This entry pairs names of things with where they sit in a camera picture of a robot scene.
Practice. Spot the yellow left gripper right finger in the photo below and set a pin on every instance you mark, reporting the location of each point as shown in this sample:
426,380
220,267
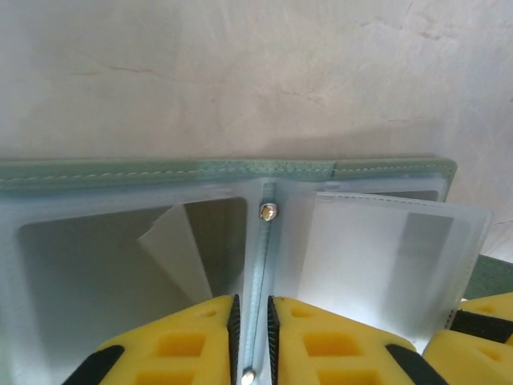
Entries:
328,345

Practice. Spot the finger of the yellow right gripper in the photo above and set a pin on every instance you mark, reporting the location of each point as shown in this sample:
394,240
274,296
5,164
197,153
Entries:
473,361
489,317

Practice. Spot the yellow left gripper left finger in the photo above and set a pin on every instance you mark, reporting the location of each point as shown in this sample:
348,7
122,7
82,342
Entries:
180,345

